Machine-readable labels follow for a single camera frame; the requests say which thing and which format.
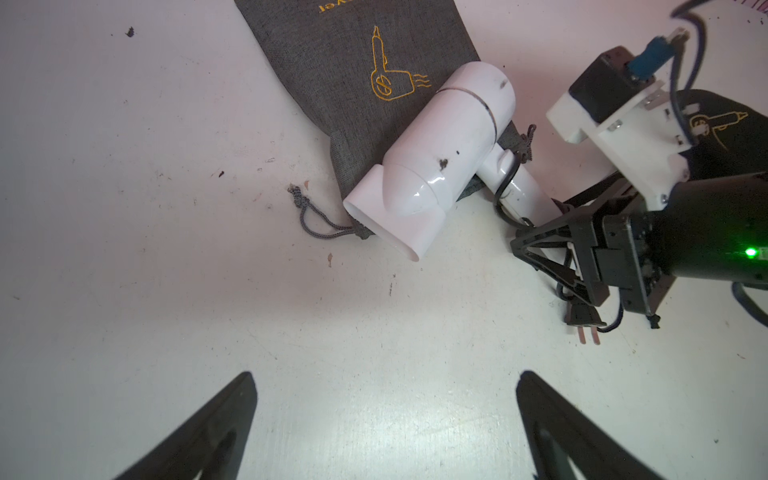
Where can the black hair dryer pouch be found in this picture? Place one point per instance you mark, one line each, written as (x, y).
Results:
(734, 141)

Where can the grey hair dryer pouch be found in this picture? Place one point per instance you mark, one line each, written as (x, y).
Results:
(360, 70)

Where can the white hair dryer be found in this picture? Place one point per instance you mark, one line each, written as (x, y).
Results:
(405, 199)

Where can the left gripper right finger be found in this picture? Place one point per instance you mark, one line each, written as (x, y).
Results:
(563, 441)

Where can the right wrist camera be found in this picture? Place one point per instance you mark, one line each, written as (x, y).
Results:
(623, 108)

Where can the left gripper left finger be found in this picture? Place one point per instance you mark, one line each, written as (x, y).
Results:
(208, 445)

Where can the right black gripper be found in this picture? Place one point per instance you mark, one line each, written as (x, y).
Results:
(714, 229)

